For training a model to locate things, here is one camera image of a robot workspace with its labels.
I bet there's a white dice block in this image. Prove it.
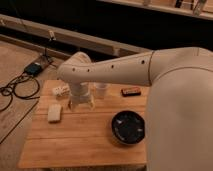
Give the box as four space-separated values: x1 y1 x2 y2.
52 86 69 97

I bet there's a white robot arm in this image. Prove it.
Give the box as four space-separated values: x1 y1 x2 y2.
58 47 213 171

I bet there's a black floor cable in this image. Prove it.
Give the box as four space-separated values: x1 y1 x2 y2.
0 72 41 113

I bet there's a black power adapter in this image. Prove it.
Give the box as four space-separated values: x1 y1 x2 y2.
24 63 43 76

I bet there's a white sponge block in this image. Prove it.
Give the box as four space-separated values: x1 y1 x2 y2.
47 104 62 122

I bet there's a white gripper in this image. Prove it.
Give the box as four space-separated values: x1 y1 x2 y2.
68 83 95 110

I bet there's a dark rectangular box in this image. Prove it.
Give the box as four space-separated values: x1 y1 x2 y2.
121 87 141 97

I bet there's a black round bowl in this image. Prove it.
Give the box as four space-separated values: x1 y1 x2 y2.
111 110 145 145

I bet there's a white plastic cup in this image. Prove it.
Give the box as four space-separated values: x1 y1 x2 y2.
94 83 108 99

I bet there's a wooden table board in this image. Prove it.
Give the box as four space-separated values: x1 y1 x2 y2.
18 80 148 168

